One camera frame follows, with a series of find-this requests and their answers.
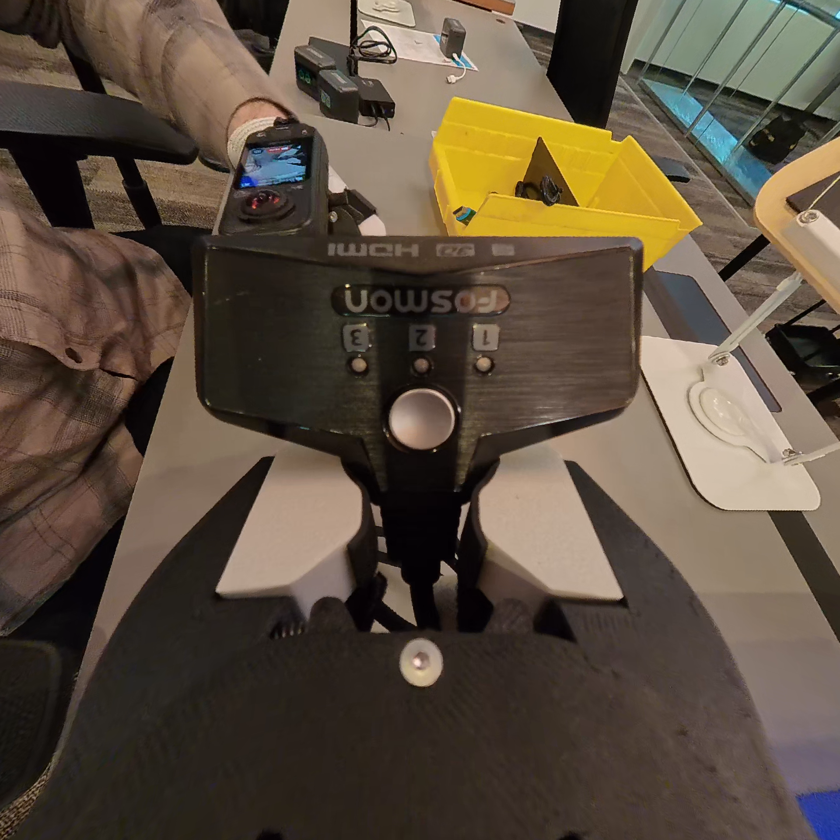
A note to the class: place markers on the small black battery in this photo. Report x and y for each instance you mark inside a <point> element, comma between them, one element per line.
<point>313,69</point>
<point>338,95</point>

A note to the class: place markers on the black bin divider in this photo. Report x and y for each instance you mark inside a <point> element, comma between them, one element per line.
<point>548,174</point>

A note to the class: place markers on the black power adapter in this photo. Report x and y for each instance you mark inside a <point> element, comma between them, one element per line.
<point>375,97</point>

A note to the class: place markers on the black cube charger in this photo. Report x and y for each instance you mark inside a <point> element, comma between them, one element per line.
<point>454,36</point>

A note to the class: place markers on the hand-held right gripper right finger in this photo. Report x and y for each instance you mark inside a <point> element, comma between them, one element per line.
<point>544,531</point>

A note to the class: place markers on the black office chair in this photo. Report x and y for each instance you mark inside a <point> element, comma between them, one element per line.
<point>590,59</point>

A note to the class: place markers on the yellow plastic bin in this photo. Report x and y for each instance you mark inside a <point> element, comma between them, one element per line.
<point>656,216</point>

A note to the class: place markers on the black bag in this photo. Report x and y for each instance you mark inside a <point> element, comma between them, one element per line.
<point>778,138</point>

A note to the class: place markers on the flat black box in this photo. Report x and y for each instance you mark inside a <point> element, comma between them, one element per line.
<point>328,46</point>

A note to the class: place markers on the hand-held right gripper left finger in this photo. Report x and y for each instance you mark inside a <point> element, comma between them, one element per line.
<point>295,531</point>

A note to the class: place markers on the white paper sheet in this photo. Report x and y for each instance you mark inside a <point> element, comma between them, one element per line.
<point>420,47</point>

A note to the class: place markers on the black hdmi switch box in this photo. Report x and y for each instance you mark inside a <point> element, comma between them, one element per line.
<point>295,367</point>

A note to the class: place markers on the person's left hand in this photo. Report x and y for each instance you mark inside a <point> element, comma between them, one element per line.
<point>249,134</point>

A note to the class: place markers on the person's left forearm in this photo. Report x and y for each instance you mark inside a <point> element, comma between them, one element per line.
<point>164,59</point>

